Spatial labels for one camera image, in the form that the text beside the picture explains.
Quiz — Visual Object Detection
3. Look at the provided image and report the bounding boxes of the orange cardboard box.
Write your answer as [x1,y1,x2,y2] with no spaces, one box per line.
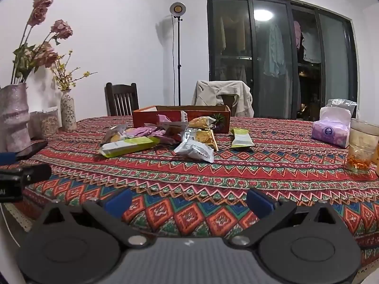
[132,105,231,134]

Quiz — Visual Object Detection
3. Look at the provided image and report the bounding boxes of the small speckled vase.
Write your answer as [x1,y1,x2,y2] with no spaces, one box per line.
[60,90,78,131]

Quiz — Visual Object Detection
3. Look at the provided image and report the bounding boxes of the plain silver snack packet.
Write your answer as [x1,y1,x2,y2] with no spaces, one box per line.
[173,140,214,163]

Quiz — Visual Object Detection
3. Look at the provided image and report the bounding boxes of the hanging light blue shirt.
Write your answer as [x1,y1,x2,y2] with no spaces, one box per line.
[262,23,286,78]

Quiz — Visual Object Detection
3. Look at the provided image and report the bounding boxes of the purple tissue pack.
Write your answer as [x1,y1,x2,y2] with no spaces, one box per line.
[311,106,352,149]

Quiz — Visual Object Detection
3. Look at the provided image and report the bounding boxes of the clear plastic bag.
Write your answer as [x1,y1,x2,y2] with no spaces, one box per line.
[325,98,359,119]

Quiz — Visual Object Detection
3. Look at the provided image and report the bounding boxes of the glass jar with orange bits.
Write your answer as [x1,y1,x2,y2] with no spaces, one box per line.
[345,118,379,172]

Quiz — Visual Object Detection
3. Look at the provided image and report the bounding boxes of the hanging pink garment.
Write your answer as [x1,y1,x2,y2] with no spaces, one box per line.
[293,21,306,48]

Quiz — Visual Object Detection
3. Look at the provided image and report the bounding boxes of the white brown snack packet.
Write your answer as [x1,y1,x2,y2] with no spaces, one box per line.
[160,121,190,134]

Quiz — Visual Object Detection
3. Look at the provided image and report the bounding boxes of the yellow flower sprigs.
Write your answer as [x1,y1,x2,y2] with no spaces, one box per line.
[50,50,98,92]

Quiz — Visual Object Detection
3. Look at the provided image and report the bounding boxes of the silver cookie packet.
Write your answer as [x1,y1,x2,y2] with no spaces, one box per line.
[101,124,128,146]

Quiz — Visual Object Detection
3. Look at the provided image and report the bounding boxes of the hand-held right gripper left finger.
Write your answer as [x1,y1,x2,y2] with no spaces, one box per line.
[36,188,155,248]

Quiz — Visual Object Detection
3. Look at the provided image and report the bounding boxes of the dark framed glass sliding door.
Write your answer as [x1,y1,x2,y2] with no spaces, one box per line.
[206,0,359,122]

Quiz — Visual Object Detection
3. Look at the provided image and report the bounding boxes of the yellow snack packet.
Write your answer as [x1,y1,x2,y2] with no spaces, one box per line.
[188,116,218,130]

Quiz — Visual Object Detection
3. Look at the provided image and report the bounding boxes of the silver cracker packet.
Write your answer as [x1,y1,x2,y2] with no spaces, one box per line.
[180,127,219,152]

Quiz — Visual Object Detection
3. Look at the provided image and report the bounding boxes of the clear glass container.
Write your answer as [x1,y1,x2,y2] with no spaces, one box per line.
[29,106,62,140]

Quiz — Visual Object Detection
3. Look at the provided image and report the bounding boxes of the dark wooden chair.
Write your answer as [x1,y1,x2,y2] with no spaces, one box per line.
[104,82,140,117]

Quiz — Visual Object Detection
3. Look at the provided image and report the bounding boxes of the white standing air conditioner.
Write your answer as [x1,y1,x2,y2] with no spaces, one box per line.
[155,18,180,106]

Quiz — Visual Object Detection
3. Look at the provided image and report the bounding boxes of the short green white packet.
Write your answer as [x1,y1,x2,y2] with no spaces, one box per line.
[230,127,255,149]

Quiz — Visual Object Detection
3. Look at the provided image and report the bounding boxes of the beige jacket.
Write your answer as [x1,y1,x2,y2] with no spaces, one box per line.
[191,80,255,118]

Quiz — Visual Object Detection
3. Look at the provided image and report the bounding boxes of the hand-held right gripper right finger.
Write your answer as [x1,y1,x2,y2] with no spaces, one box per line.
[230,187,344,248]

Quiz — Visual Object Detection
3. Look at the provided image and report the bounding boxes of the black tripod stand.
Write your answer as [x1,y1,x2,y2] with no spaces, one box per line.
[169,1,187,106]

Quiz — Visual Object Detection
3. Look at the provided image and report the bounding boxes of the large pink ceramic vase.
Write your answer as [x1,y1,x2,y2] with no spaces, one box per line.
[0,82,32,153]

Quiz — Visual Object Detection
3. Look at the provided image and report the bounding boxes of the black phone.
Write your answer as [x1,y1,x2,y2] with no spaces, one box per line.
[16,140,48,161]

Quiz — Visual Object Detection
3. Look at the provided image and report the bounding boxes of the wooden chair under jacket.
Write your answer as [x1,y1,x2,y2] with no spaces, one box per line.
[217,95,239,116]

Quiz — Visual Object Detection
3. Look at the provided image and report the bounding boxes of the dried pink flowers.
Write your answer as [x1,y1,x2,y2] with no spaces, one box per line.
[11,0,73,85]

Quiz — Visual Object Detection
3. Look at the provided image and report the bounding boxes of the yellow white packet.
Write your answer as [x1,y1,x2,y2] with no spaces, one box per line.
[98,136,161,158]

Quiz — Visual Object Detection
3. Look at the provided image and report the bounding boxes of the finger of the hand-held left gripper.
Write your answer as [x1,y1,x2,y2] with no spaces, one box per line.
[0,152,17,165]
[18,163,53,184]

